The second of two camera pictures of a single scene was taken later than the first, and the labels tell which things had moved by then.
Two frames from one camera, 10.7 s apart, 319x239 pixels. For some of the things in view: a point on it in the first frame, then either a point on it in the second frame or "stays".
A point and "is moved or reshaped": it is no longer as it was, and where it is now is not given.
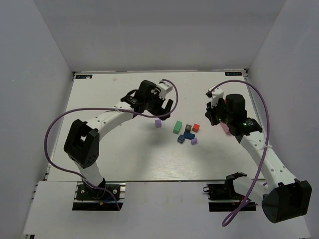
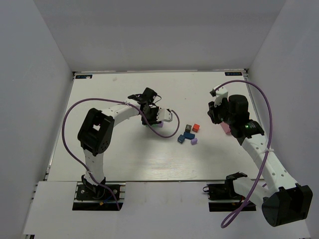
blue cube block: [181, 139] stays
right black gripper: [213, 114] stays
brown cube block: [188, 128] stays
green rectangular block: [177, 127] is moved or reshaped
